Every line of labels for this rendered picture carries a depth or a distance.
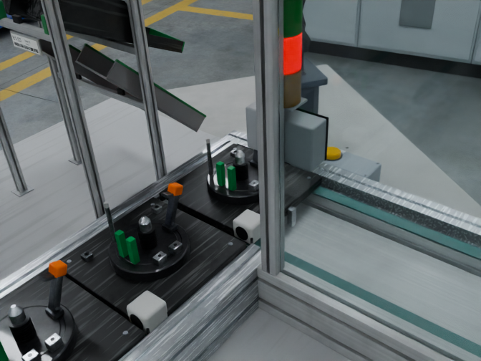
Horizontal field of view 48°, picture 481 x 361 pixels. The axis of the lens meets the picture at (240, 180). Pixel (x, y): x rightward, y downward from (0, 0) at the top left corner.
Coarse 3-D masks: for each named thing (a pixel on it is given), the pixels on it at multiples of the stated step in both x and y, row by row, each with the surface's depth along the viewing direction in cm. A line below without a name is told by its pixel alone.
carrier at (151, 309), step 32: (128, 224) 102; (160, 224) 98; (192, 224) 101; (64, 256) 95; (96, 256) 95; (128, 256) 92; (160, 256) 89; (192, 256) 94; (224, 256) 93; (96, 288) 89; (128, 288) 88; (160, 288) 88; (192, 288) 88; (160, 320) 83
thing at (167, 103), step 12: (84, 48) 113; (84, 60) 114; (96, 60) 116; (108, 60) 118; (96, 72) 107; (108, 72) 119; (120, 72) 106; (132, 72) 108; (120, 84) 107; (132, 84) 109; (156, 84) 113; (156, 96) 114; (168, 96) 116; (168, 108) 118; (180, 108) 120; (192, 108) 122; (180, 120) 122; (192, 120) 124
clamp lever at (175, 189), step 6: (168, 186) 94; (174, 186) 93; (180, 186) 94; (168, 192) 94; (174, 192) 94; (180, 192) 95; (174, 198) 94; (168, 204) 95; (174, 204) 95; (168, 210) 95; (174, 210) 95; (168, 216) 96; (174, 216) 96; (168, 222) 96; (174, 222) 96
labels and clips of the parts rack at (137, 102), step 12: (0, 0) 97; (0, 12) 97; (12, 36) 97; (24, 36) 95; (24, 48) 96; (36, 48) 94; (84, 84) 122; (96, 84) 121; (108, 96) 119; (120, 96) 116; (144, 108) 112
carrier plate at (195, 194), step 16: (224, 160) 119; (192, 176) 114; (160, 192) 110; (192, 192) 110; (208, 192) 109; (192, 208) 105; (208, 208) 105; (224, 208) 104; (240, 208) 104; (256, 208) 104; (224, 224) 101
